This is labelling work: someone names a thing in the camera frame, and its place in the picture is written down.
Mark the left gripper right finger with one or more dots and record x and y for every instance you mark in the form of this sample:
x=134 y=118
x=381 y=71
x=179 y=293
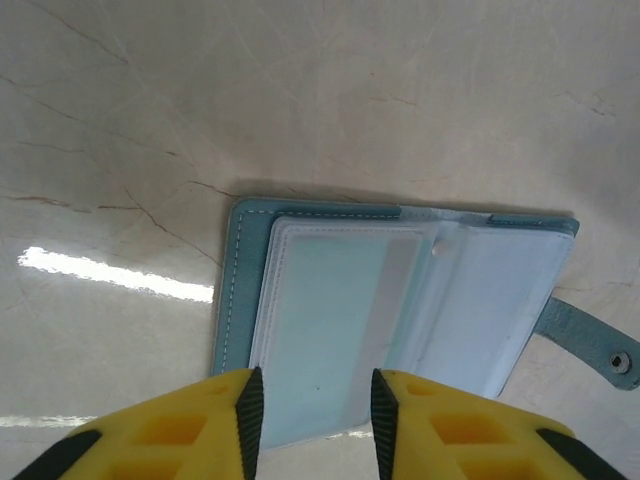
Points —
x=475 y=440

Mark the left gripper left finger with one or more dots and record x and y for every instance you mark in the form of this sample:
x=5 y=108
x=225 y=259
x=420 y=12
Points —
x=175 y=440

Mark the teal leather card holder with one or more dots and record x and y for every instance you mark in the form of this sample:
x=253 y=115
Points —
x=240 y=280

